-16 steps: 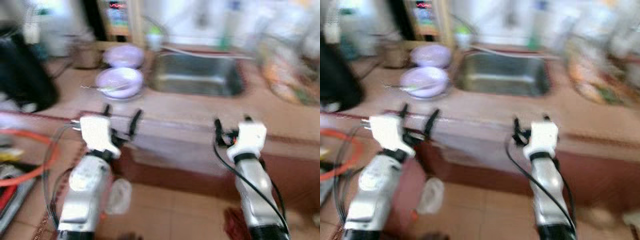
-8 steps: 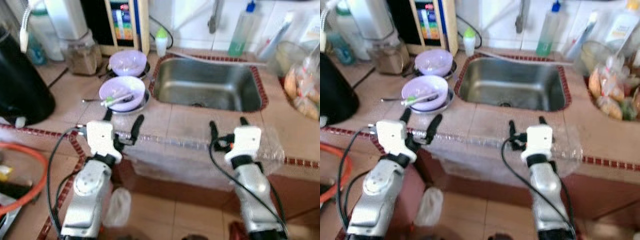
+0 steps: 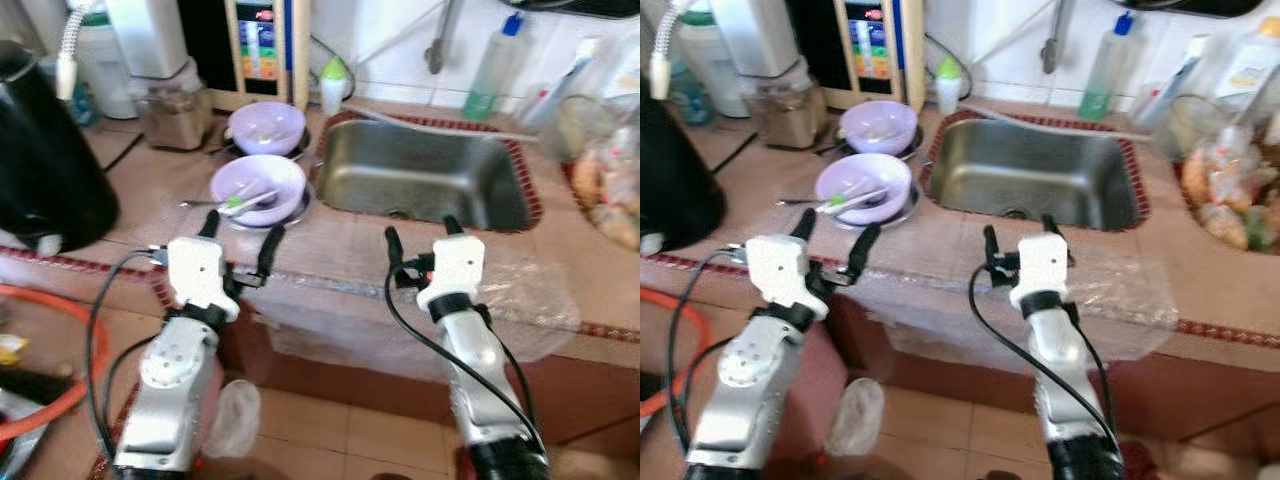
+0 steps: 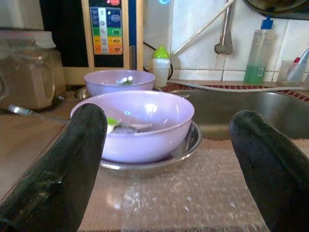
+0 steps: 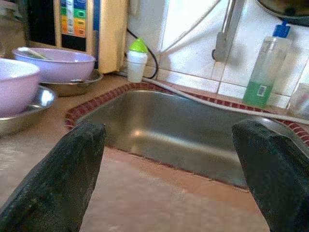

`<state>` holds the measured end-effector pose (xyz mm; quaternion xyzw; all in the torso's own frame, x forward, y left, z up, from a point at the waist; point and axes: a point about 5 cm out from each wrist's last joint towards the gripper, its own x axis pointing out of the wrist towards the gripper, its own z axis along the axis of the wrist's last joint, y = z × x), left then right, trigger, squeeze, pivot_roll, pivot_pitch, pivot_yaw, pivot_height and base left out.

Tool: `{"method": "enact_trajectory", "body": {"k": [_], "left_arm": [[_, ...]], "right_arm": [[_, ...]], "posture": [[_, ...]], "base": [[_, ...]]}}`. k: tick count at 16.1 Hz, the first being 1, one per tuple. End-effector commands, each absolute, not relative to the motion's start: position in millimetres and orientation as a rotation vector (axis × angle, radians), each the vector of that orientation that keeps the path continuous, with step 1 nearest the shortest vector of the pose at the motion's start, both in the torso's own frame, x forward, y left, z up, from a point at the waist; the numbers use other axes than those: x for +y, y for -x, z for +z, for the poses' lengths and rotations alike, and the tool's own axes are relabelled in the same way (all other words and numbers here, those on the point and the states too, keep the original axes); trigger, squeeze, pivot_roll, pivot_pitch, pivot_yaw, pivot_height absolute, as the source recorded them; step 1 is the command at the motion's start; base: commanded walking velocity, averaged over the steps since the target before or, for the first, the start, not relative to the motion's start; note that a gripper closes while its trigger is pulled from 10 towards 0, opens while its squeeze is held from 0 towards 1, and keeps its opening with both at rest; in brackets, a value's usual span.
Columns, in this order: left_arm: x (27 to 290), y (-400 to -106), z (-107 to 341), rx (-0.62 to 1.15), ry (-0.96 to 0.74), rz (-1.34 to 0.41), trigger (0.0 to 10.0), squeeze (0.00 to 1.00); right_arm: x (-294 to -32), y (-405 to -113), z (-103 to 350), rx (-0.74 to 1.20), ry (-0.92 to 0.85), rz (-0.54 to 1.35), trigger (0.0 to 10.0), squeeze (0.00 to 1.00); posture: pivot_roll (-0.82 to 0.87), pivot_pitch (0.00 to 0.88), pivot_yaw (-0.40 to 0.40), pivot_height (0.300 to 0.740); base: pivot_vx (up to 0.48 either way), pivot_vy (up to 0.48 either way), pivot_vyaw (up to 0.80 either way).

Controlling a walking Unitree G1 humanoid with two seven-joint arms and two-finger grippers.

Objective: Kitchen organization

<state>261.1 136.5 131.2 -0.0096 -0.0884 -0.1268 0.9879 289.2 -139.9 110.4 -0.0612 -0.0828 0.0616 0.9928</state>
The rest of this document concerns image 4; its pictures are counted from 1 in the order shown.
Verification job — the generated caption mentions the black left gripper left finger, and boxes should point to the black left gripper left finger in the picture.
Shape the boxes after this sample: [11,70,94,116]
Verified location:
[0,103,108,232]

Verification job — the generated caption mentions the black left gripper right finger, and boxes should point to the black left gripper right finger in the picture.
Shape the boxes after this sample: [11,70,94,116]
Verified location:
[229,110,309,232]

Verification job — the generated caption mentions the long metal spoon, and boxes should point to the long metal spoon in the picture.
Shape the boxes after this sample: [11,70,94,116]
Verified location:
[7,104,70,125]

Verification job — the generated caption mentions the green handled metal utensil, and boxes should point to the green handled metal utensil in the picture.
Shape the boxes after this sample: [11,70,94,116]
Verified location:
[107,117,153,134]

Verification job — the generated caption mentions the stainless steel sink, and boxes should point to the stainless steel sink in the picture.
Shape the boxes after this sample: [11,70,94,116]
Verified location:
[169,89,309,141]

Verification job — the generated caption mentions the purple plastic bowl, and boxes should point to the purple plastic bowl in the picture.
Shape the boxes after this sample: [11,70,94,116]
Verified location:
[84,70,156,97]
[70,90,195,164]

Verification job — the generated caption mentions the clear bubble wrap sheet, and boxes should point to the clear bubble wrap sheet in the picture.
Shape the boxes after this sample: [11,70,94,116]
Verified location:
[79,147,270,232]

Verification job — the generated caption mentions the clear blender jar brown powder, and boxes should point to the clear blender jar brown powder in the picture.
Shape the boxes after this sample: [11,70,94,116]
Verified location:
[0,30,66,111]

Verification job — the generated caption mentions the clear plastic container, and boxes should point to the clear plastic container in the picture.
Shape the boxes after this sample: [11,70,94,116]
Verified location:
[277,59,309,87]

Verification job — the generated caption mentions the dish soap bottle blue cap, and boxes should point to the dish soap bottle blue cap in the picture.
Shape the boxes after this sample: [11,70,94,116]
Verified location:
[243,16,276,85]

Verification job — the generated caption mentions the white red tube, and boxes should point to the white red tube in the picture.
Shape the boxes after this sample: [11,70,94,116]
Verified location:
[287,47,309,82]

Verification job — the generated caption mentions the beige black water ionizer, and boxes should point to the beige black water ionizer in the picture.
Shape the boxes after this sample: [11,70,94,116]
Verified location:
[40,0,144,85]

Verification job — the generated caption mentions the small bottle green cap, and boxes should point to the small bottle green cap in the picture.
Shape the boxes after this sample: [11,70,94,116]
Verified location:
[152,45,171,87]

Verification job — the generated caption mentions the metal faucet pipe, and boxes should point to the metal faucet pipe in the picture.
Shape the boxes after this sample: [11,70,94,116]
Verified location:
[214,0,236,55]

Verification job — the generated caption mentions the black pan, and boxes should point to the black pan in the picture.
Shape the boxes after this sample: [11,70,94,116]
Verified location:
[242,0,309,20]

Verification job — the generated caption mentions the grey hose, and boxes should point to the grey hose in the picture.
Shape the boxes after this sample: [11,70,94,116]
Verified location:
[168,79,309,94]

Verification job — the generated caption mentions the white hose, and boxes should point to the white hose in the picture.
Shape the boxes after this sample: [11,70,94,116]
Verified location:
[173,0,235,55]

